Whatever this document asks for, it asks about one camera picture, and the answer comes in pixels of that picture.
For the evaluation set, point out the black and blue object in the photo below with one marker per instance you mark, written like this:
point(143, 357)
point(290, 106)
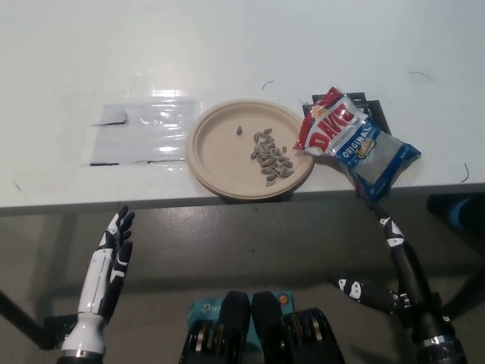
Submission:
point(454, 212)

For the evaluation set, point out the black tape patch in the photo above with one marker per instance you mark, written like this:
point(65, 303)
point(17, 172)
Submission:
point(377, 112)

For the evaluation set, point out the beige paper plate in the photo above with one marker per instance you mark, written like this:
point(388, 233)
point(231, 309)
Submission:
point(235, 167)

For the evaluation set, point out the sunflower seeds bag red blue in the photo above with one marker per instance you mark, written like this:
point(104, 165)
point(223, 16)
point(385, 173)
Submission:
point(356, 144)

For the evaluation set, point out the black table leg with foot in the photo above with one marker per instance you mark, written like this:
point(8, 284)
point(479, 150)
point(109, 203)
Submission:
point(19, 314)
point(464, 297)

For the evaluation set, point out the single sunflower seed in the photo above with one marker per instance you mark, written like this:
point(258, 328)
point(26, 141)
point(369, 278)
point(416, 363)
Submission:
point(239, 130)

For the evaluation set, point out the clear plastic sheet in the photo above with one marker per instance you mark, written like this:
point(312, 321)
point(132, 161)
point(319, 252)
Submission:
point(144, 129)

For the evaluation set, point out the pile of sunflower seeds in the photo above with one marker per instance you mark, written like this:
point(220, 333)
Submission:
point(270, 155)

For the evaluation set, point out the right robot hand black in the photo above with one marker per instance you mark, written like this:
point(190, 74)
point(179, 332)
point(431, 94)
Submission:
point(417, 292)

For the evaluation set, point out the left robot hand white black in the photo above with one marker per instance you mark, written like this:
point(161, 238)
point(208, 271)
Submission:
point(100, 280)

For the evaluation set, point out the teal router box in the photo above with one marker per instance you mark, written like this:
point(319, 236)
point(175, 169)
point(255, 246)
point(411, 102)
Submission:
point(204, 307)

